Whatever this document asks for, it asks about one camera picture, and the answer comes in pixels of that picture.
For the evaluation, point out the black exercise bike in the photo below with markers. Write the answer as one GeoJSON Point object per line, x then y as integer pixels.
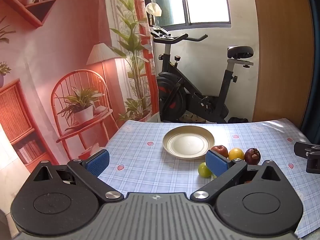
{"type": "Point", "coordinates": [175, 90]}

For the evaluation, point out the black bag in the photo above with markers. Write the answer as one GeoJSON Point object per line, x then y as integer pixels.
{"type": "Point", "coordinates": [237, 120]}

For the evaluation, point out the window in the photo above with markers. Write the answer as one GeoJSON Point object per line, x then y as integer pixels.
{"type": "Point", "coordinates": [200, 2]}

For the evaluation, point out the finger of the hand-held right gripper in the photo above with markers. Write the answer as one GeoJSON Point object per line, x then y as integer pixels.
{"type": "Point", "coordinates": [314, 163]}
{"type": "Point", "coordinates": [301, 148]}

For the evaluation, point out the yellow lemon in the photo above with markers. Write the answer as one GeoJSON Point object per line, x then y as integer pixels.
{"type": "Point", "coordinates": [236, 153]}

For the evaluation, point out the wooden door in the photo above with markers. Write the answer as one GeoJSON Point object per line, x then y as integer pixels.
{"type": "Point", "coordinates": [282, 55]}

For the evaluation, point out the blue plaid tablecloth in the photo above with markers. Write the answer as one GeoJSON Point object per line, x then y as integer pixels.
{"type": "Point", "coordinates": [150, 160]}

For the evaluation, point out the light green lime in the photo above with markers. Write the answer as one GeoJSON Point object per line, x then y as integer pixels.
{"type": "Point", "coordinates": [203, 170]}

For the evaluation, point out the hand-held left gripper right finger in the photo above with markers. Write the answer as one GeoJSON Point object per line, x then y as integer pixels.
{"type": "Point", "coordinates": [217, 164]}

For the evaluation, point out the printed wall backdrop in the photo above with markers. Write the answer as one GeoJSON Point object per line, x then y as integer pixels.
{"type": "Point", "coordinates": [62, 55]}

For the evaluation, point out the purple mangosteen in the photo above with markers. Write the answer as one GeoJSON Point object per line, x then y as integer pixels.
{"type": "Point", "coordinates": [252, 156]}

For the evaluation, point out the red apple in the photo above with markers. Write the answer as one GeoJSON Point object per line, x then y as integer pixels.
{"type": "Point", "coordinates": [221, 150]}

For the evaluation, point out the pair of beige shoes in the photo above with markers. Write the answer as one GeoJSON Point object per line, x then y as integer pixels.
{"type": "Point", "coordinates": [192, 118]}

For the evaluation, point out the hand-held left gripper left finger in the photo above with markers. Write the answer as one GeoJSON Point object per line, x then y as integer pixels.
{"type": "Point", "coordinates": [97, 162]}

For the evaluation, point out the cream round plate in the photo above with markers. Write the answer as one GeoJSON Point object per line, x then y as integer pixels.
{"type": "Point", "coordinates": [188, 142]}

